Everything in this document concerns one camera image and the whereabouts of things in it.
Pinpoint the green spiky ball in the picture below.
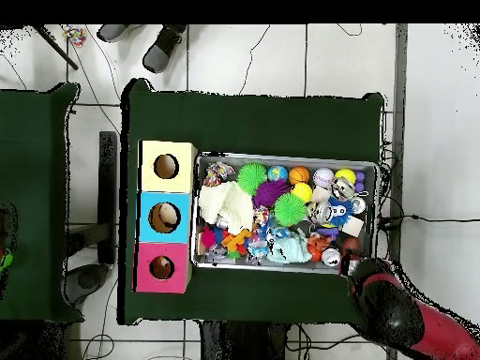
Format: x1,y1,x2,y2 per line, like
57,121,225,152
236,162,269,196
273,192,308,228

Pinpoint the cream muslin cloth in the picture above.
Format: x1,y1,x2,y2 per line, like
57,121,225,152
198,181,256,235

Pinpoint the orange plastic toy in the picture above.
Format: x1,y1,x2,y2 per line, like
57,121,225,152
222,227,255,255

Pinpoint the tiger striped plush toy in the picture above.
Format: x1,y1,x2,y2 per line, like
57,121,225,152
307,231,340,261

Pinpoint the purple spiky ball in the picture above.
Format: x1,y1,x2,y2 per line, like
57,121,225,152
253,178,292,210

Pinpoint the orange basketball toy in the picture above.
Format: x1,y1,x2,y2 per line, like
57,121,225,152
288,166,311,186

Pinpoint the black rod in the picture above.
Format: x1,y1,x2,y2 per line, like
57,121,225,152
29,24,80,71

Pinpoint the black power adapter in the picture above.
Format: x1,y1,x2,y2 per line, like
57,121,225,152
378,215,405,230

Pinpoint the wooden box with three holes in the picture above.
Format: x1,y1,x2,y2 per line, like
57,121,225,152
134,140,200,295

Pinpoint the blue globe ball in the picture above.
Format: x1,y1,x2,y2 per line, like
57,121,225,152
267,164,290,184

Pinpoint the shallow clear mesh bin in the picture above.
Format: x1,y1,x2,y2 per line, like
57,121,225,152
190,152,380,277

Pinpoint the mint green cloth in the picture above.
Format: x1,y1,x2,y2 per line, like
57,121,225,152
266,228,313,265

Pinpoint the white baseball toy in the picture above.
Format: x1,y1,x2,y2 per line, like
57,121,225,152
312,167,335,189

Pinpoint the side table with green cloth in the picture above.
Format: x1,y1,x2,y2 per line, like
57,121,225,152
0,82,80,325

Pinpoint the yellow tennis ball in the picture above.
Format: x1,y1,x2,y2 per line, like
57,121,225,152
292,182,314,203

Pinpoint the small colourful object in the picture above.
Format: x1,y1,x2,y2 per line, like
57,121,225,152
61,25,87,48

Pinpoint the smooth yellow ball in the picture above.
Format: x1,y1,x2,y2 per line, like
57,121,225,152
335,168,357,185

